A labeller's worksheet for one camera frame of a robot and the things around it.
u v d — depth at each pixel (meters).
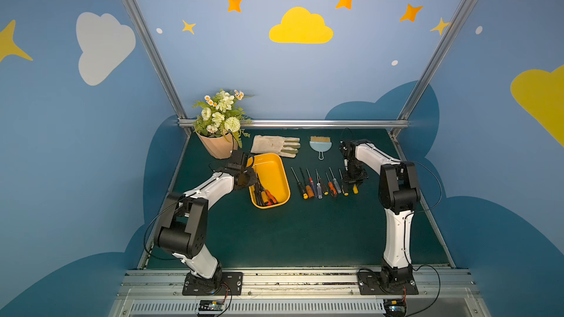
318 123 1.37
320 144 1.17
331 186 0.98
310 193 0.96
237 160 0.75
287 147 1.15
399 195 0.59
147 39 0.84
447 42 0.85
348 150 0.80
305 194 0.96
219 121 0.86
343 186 0.98
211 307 0.72
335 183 1.01
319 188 0.98
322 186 0.98
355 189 0.97
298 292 0.74
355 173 0.87
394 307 0.73
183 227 0.46
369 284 0.74
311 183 1.01
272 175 0.99
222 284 0.74
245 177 0.85
